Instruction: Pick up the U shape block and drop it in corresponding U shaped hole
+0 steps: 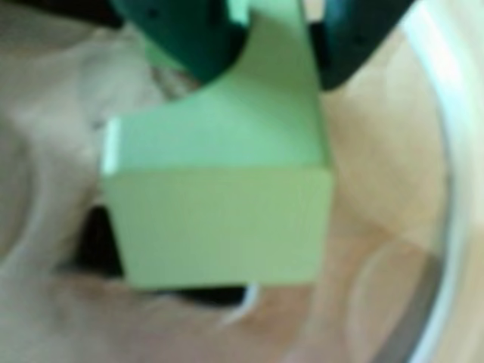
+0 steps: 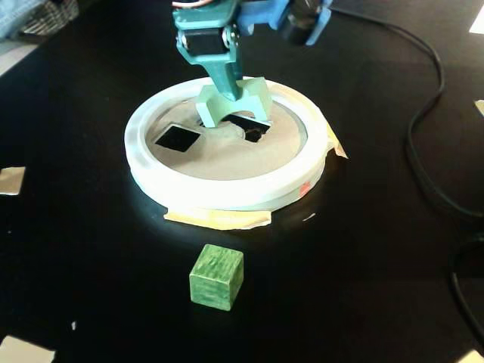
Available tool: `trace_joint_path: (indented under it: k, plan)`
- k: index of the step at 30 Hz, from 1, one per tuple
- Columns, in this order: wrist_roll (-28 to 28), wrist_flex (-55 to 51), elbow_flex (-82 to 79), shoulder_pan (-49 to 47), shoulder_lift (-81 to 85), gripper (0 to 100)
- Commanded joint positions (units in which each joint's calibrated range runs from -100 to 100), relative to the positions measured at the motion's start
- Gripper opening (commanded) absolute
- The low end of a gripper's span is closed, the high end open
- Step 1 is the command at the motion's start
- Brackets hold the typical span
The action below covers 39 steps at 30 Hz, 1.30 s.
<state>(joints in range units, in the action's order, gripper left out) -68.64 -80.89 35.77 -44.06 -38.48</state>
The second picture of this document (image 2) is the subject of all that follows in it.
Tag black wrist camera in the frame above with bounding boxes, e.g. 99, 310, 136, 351
281, 0, 322, 41

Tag green wooden cube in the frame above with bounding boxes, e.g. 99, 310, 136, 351
188, 244, 245, 312

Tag dark woven mesh object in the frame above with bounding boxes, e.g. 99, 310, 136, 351
17, 0, 80, 39

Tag teal gripper with servo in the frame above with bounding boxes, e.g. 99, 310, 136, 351
172, 0, 245, 102

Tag white paper sheet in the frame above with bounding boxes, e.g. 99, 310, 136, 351
467, 13, 484, 36

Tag blue denim cloth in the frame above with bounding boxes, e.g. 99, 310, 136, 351
0, 0, 46, 41

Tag light green U-shaped block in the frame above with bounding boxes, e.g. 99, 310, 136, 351
195, 76, 274, 129

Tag white round shape sorter lid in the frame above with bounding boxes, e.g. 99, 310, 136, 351
123, 76, 330, 212

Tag black cable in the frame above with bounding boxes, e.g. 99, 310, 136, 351
451, 234, 484, 337
330, 5, 484, 224

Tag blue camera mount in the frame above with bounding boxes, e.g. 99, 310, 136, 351
240, 0, 332, 46

